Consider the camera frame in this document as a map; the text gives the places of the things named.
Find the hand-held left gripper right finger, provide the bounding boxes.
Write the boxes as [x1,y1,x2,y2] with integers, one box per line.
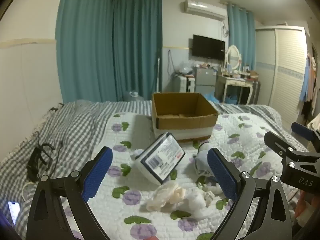
[206,147,293,240]

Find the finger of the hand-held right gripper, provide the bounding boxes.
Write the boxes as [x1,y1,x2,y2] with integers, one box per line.
[291,122,320,150]
[264,131,320,166]

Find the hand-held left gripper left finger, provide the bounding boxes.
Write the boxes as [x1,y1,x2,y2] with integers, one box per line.
[26,146,113,240]

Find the grey-blue sock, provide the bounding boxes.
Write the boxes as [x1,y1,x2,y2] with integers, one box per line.
[195,150,216,177]

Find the white sock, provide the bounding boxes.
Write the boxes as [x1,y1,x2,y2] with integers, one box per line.
[197,141,211,153]

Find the white cloth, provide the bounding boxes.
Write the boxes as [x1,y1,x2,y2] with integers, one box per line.
[180,187,213,221]

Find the cream cloth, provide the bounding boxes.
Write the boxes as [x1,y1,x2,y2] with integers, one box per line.
[146,181,187,212]

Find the brown cardboard box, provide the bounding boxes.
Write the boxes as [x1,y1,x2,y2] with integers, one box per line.
[152,92,219,142]

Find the plastic-wrapped labelled pack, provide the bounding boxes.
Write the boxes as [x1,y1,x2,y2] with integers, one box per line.
[134,132,186,184]

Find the orange cloth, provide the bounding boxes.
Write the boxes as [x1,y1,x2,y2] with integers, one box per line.
[294,190,320,230]

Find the hanging clothes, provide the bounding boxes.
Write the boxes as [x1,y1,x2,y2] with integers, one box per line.
[299,54,320,120]

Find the floral white quilt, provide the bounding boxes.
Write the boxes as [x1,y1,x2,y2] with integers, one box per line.
[56,111,300,240]

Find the dark grey suitcase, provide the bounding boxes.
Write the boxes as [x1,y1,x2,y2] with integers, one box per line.
[250,80,261,104]

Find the white slatted wardrobe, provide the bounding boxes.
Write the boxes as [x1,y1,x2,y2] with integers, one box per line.
[255,26,313,128]

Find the white dressing table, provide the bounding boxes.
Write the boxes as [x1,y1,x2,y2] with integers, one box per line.
[215,72,254,105]

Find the row of cosmetic bottles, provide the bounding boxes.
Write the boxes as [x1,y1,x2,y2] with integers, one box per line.
[220,65,259,81]

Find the blue plastic bag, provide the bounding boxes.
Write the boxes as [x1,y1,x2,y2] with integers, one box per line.
[205,92,221,103]

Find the clear water jug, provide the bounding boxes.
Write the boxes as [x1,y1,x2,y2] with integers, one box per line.
[122,90,145,102]

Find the smartphone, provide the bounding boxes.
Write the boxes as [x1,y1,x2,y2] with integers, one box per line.
[7,200,19,227]

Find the grey mini fridge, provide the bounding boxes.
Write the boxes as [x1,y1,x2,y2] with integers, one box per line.
[195,67,217,95]

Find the white oval vanity mirror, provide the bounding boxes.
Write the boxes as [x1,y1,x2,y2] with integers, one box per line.
[224,45,242,71]

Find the narrow teal curtain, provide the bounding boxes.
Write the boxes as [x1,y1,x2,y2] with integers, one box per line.
[226,3,256,72]

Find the clear plastic bag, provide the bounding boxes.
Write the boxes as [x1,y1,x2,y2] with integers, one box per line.
[178,61,194,75]

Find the wide teal curtain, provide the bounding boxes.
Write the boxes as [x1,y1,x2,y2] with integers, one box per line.
[55,0,118,103]

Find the teal corner curtain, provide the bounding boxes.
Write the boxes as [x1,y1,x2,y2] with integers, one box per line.
[112,0,163,102]

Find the white air conditioner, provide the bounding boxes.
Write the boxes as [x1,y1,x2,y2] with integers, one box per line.
[180,0,227,21]

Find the black charger with cable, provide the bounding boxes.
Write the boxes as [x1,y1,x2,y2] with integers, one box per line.
[26,131,63,181]

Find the white cable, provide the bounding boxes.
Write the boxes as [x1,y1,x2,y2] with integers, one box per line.
[21,181,36,203]

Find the black wall television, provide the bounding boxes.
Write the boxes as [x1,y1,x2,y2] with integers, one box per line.
[192,34,225,62]

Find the dark wall cable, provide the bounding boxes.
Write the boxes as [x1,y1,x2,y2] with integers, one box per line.
[167,50,175,77]

